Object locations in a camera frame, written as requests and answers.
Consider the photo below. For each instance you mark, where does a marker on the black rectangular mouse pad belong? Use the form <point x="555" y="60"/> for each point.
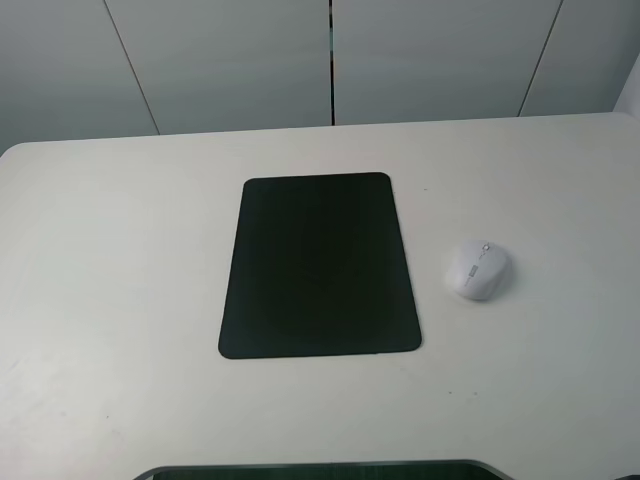
<point x="318" y="269"/>

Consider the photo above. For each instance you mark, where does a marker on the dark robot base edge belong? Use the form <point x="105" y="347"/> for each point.
<point x="425" y="469"/>

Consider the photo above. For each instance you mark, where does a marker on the white wireless computer mouse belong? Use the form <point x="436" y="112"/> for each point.
<point x="477" y="270"/>

